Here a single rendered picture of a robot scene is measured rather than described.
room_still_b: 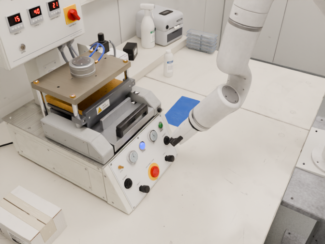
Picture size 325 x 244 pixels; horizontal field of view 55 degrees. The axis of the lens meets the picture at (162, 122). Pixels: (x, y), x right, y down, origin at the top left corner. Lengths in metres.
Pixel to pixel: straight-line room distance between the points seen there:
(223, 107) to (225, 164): 0.36
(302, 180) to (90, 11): 1.29
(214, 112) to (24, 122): 0.66
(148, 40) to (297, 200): 1.20
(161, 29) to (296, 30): 1.70
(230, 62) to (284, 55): 2.55
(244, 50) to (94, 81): 0.45
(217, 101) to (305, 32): 2.43
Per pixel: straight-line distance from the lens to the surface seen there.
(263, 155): 1.28
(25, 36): 1.04
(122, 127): 0.95
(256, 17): 0.82
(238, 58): 0.85
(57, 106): 1.05
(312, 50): 3.32
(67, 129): 0.99
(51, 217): 0.98
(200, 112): 0.95
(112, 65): 1.06
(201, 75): 1.73
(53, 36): 1.11
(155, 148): 1.11
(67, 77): 1.03
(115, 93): 1.03
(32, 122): 1.18
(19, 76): 1.55
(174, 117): 1.40
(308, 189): 1.22
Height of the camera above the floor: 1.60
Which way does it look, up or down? 38 degrees down
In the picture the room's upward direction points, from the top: straight up
